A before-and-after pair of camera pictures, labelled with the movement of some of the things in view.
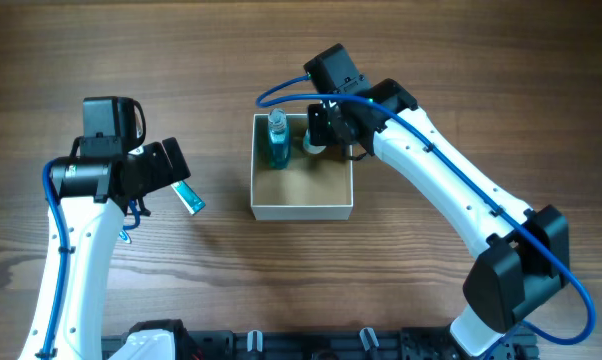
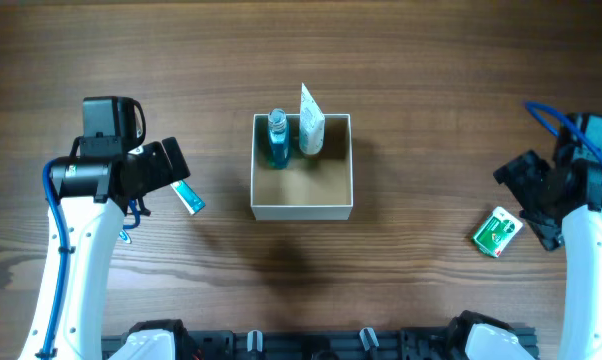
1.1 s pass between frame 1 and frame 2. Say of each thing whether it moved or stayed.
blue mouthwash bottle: stayed
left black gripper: stayed
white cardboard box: stayed
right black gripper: moved
